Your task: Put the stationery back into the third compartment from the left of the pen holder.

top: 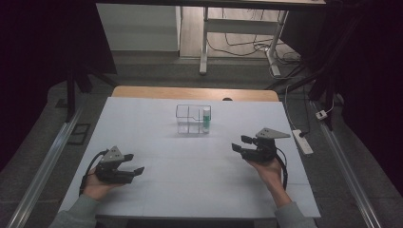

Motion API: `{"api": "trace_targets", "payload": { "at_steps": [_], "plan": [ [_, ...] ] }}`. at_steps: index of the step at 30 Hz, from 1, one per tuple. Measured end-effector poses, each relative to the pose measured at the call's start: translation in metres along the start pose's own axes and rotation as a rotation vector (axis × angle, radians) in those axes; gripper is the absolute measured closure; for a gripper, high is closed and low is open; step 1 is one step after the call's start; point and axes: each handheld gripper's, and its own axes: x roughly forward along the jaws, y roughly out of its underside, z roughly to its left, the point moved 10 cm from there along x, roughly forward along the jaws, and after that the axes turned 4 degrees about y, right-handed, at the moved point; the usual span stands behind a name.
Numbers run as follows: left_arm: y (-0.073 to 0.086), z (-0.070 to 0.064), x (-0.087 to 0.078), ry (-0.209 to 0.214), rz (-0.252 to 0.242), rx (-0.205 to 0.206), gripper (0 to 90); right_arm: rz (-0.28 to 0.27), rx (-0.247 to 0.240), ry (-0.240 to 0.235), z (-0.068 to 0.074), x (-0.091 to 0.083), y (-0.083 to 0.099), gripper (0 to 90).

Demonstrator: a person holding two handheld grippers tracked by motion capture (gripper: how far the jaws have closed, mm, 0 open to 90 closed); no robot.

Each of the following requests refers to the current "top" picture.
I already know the white cabinet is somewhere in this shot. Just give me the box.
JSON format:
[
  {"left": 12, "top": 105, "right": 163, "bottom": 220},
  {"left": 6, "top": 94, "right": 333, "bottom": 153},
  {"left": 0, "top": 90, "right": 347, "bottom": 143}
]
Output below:
[{"left": 95, "top": 3, "right": 182, "bottom": 53}]

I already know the white green glue stick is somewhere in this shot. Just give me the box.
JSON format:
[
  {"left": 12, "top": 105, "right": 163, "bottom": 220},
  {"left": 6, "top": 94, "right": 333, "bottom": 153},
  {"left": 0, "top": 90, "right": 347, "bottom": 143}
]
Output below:
[{"left": 202, "top": 106, "right": 211, "bottom": 133}]

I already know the white power strip cable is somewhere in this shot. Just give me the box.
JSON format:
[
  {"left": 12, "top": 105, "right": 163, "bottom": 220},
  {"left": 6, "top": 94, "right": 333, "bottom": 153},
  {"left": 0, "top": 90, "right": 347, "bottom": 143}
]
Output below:
[{"left": 283, "top": 84, "right": 297, "bottom": 131}]

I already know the black metal stand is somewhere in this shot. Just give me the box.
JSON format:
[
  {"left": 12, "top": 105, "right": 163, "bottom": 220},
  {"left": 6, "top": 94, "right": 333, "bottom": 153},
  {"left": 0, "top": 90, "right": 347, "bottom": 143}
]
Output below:
[
  {"left": 265, "top": 12, "right": 365, "bottom": 131},
  {"left": 65, "top": 67, "right": 120, "bottom": 123}
]

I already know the white desk frame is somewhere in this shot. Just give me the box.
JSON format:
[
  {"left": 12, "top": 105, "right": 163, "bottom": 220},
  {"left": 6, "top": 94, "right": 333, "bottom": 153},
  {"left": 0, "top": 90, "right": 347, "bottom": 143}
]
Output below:
[{"left": 199, "top": 6, "right": 290, "bottom": 77}]

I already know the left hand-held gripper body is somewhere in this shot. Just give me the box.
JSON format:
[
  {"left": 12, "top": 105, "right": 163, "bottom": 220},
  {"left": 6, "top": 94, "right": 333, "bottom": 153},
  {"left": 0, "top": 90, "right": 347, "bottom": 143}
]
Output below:
[{"left": 94, "top": 145, "right": 136, "bottom": 185}]

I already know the wooden table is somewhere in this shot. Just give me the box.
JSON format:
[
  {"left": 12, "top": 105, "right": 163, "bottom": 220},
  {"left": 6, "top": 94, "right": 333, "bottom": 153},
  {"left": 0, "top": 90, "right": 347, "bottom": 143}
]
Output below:
[{"left": 111, "top": 85, "right": 279, "bottom": 103}]

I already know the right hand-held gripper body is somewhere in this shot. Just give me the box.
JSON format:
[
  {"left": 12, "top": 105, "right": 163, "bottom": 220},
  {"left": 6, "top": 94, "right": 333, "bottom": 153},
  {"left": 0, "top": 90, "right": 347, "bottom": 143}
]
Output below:
[{"left": 240, "top": 127, "right": 292, "bottom": 164}]

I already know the clear plastic organizer box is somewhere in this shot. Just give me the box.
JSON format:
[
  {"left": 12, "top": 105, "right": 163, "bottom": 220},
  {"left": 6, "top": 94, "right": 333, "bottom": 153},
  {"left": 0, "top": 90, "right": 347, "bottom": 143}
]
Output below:
[{"left": 175, "top": 104, "right": 212, "bottom": 135}]

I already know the tangle of floor cables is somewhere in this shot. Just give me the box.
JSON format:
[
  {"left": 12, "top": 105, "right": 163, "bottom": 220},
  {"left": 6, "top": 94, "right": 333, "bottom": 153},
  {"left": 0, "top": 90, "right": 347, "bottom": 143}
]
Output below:
[{"left": 207, "top": 8, "right": 302, "bottom": 79}]

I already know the person's left hand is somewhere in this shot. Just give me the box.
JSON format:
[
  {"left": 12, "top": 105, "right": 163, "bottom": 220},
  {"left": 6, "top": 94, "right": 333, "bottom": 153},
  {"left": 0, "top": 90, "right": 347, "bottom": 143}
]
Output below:
[{"left": 83, "top": 166, "right": 125, "bottom": 202}]

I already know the white power strip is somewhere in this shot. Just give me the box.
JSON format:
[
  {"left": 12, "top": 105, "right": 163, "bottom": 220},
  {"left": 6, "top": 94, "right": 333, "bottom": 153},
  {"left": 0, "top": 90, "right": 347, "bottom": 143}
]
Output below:
[{"left": 292, "top": 128, "right": 315, "bottom": 156}]

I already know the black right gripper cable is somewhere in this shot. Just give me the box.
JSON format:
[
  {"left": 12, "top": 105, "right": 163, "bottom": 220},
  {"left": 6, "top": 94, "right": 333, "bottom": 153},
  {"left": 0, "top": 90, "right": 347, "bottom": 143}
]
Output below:
[{"left": 275, "top": 148, "right": 289, "bottom": 191}]

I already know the white table cover sheet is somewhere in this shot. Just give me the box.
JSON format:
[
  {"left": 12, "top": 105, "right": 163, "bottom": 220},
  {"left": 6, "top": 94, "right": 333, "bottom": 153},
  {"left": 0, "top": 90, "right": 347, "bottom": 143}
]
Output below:
[{"left": 57, "top": 96, "right": 321, "bottom": 219}]

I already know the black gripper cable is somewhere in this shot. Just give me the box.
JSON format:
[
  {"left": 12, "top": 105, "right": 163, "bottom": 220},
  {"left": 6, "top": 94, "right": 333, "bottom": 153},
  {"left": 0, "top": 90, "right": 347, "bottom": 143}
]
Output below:
[
  {"left": 275, "top": 148, "right": 289, "bottom": 191},
  {"left": 79, "top": 149, "right": 109, "bottom": 197}
]

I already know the black floor plate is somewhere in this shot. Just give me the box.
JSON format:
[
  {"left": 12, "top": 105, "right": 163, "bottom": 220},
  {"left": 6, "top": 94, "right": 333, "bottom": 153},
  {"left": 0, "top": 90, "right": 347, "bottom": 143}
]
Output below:
[{"left": 67, "top": 123, "right": 91, "bottom": 146}]

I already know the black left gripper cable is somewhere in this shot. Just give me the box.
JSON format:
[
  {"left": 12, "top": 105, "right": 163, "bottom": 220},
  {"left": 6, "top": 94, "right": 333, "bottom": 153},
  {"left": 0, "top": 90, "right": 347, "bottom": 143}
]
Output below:
[{"left": 79, "top": 149, "right": 109, "bottom": 197}]

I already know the person's right hand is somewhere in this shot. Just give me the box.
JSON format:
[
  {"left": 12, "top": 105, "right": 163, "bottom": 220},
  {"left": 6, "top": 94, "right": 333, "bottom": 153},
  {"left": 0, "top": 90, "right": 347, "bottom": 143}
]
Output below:
[{"left": 246, "top": 157, "right": 284, "bottom": 194}]

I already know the aluminium rail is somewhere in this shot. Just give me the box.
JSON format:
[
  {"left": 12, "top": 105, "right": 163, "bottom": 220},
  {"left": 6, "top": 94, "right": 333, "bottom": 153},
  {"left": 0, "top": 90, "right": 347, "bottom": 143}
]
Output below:
[
  {"left": 310, "top": 101, "right": 384, "bottom": 228},
  {"left": 6, "top": 105, "right": 84, "bottom": 228}
]

